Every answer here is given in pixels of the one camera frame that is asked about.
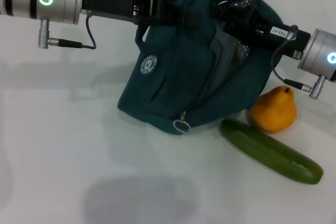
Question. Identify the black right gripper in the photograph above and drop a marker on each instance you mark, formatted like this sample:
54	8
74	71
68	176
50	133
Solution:
267	33

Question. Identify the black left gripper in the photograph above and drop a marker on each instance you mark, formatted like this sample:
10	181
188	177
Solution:
110	2

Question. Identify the dark teal insulated bag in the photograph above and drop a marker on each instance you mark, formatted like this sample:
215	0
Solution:
178	77

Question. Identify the orange pear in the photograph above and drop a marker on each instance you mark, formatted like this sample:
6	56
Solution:
275	111

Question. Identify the green cucumber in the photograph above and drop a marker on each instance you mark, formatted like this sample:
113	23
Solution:
270	153

